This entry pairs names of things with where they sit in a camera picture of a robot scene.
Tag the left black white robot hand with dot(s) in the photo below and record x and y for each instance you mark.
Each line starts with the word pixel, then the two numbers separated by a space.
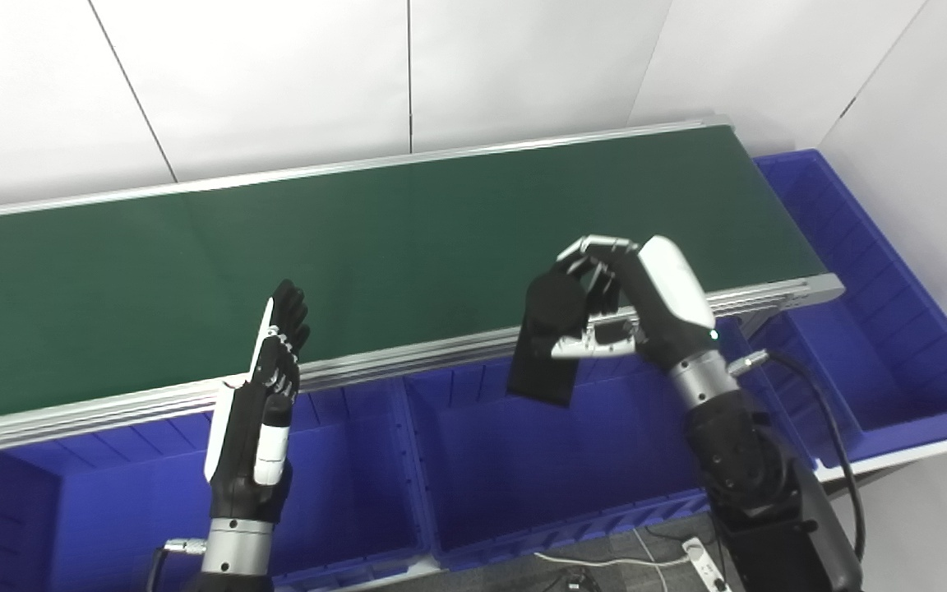
pixel 239 469

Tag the blue plastic bin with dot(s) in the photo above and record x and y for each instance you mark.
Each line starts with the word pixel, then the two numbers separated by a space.
pixel 893 329
pixel 128 510
pixel 539 469

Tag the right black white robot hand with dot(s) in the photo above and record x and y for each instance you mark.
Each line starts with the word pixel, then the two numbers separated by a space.
pixel 671 304

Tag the green conveyor belt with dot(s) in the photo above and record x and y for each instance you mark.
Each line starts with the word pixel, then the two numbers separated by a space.
pixel 358 263

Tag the white power strip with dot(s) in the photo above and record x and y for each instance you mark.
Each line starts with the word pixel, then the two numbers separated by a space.
pixel 705 563

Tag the black cylinder-on-block part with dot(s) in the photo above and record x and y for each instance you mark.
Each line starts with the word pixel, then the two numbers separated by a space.
pixel 543 374

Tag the black plug adapter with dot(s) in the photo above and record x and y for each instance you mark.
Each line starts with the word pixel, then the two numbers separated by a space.
pixel 576 580

